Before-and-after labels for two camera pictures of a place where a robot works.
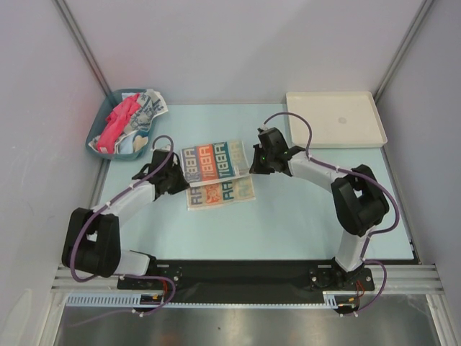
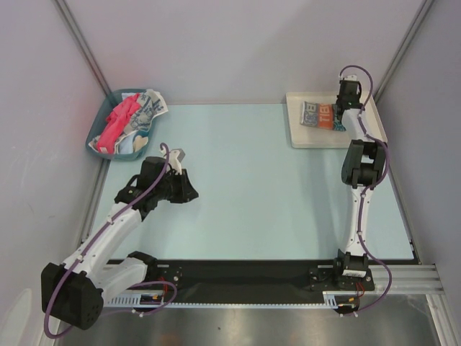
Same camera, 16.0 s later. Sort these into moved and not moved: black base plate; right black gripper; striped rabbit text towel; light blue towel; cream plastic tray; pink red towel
Moved: striped rabbit text towel; right black gripper
Not moved: light blue towel; cream plastic tray; black base plate; pink red towel
